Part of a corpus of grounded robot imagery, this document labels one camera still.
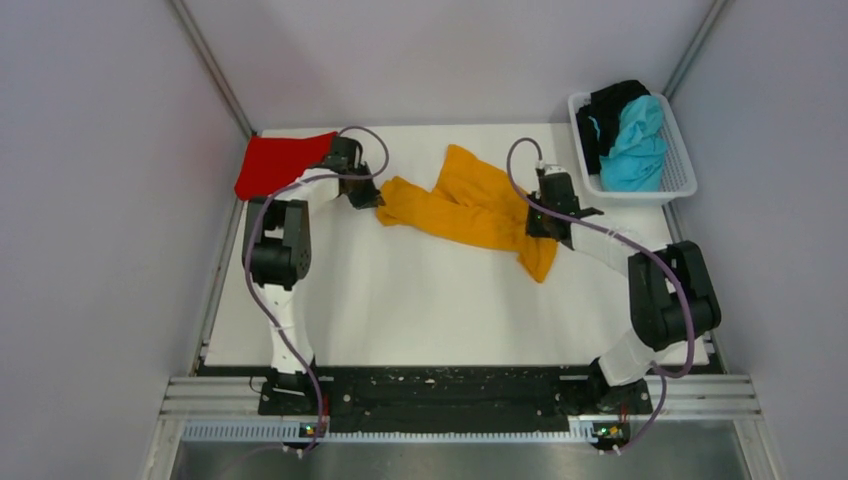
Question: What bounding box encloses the cyan t shirt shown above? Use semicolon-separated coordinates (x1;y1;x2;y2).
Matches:
600;94;668;193

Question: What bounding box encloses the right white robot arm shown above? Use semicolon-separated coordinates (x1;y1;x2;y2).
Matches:
526;164;721;412

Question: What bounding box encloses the black t shirt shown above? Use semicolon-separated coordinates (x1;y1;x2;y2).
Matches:
576;80;650;175

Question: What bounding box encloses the red folded t shirt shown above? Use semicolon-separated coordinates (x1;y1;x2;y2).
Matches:
234;131;337;201

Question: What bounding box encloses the aluminium frame post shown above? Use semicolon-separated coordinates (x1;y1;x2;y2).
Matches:
164;0;256;139
662;0;733;100

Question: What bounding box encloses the orange t shirt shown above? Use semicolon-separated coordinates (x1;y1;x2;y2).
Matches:
376;144;558;283

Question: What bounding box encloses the white slotted cable duct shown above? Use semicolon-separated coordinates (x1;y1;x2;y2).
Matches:
181;420;624;445

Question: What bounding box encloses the right aluminium frame post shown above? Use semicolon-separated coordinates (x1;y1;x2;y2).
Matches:
662;0;733;100

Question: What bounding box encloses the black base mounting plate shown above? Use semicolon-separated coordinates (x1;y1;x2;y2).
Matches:
258;365;653;434

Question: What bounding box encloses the white plastic basket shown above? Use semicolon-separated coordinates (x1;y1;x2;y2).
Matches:
567;92;698;207

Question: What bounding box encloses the left aluminium frame post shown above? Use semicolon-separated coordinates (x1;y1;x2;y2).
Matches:
164;0;256;139

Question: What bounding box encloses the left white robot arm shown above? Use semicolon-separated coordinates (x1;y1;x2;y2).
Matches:
235;132;382;415

